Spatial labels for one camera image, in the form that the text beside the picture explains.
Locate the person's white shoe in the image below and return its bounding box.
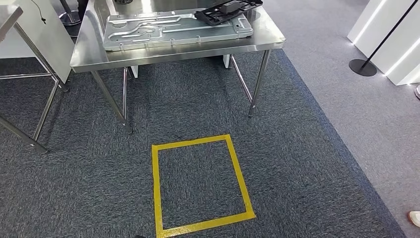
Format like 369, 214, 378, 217
408, 211, 420, 228

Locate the black stanchion post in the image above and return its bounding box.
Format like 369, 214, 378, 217
348, 0, 420, 77

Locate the black plastic bracket part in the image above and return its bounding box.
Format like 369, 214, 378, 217
194, 0, 264, 27

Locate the stamped metal plate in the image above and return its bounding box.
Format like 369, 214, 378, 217
103, 8, 254, 52

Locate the stainless steel workbench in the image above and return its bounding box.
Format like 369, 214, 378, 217
69, 0, 286, 135
0, 4, 70, 154

